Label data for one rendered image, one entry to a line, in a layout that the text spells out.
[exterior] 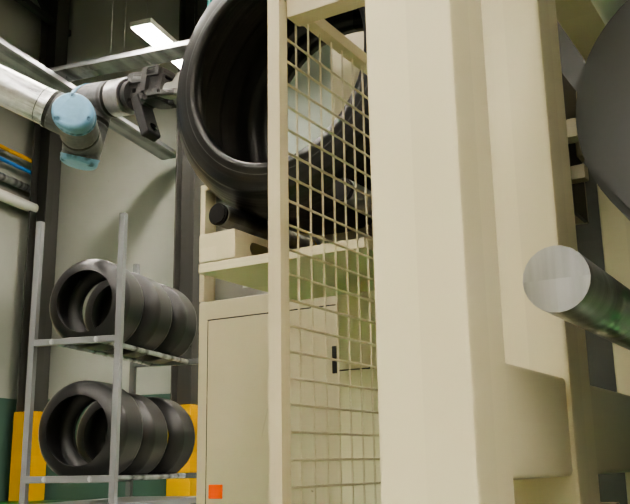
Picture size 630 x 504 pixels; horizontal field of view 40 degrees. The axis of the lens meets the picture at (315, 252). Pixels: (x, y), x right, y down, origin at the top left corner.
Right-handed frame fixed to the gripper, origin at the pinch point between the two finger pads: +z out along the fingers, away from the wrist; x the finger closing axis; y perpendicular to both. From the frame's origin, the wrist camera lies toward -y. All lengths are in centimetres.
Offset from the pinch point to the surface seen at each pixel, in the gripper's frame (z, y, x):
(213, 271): 20.3, -42.5, -11.4
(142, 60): -552, 299, 529
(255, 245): 23.8, -35.8, -3.4
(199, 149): 13.6, -17.5, -11.9
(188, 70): 8.2, 0.1, -12.1
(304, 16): 69, -19, -59
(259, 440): -15, -77, 61
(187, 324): -271, -18, 327
